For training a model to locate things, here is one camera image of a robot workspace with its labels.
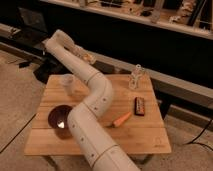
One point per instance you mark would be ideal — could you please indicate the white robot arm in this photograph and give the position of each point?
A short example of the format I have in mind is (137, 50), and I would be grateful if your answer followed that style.
(99, 149)

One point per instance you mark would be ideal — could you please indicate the clear glass bottle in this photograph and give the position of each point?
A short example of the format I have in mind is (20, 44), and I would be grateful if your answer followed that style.
(136, 73)

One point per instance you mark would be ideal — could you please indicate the orange carrot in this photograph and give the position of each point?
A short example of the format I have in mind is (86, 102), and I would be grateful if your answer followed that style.
(120, 120)

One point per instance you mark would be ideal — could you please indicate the dark chocolate bar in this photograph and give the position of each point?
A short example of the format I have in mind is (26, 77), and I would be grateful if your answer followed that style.
(139, 106)

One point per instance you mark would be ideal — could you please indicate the wooden table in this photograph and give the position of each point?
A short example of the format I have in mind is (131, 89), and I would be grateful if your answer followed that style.
(138, 135)

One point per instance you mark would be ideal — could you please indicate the black laptop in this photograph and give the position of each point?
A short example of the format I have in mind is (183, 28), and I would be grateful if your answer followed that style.
(34, 28)

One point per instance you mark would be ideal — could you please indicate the long wooden shelf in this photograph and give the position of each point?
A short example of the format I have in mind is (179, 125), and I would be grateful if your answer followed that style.
(174, 21)

